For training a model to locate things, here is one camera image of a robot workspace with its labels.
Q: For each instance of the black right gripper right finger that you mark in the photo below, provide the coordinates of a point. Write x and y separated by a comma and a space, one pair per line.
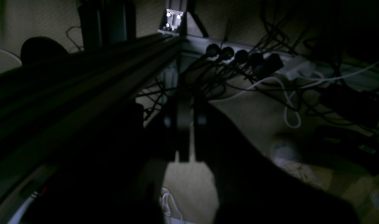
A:
251, 189

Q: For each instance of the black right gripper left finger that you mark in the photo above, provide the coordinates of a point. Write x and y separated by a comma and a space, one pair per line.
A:
112, 173

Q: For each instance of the aluminium frame beam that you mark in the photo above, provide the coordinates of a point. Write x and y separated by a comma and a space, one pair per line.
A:
44, 104

